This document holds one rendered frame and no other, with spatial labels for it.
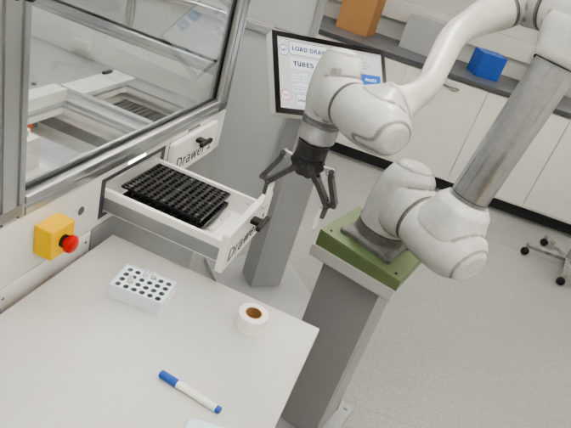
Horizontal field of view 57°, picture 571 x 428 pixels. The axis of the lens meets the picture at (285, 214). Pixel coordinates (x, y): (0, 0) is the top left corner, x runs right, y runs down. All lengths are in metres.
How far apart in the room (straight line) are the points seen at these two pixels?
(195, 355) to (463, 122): 3.43
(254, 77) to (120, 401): 2.24
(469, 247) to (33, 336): 1.00
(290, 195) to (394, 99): 1.30
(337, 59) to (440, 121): 3.16
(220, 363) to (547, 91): 0.93
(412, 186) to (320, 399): 0.83
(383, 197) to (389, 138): 0.53
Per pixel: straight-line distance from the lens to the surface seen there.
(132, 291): 1.21
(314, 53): 2.10
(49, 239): 1.17
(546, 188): 4.55
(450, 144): 4.33
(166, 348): 1.15
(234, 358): 1.16
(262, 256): 2.44
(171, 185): 1.41
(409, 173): 1.51
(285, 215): 2.34
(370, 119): 1.02
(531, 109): 1.35
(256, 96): 3.03
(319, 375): 1.87
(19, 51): 0.99
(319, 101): 1.15
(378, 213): 1.54
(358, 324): 1.69
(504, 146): 1.37
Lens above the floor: 1.58
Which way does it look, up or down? 29 degrees down
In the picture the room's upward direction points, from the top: 18 degrees clockwise
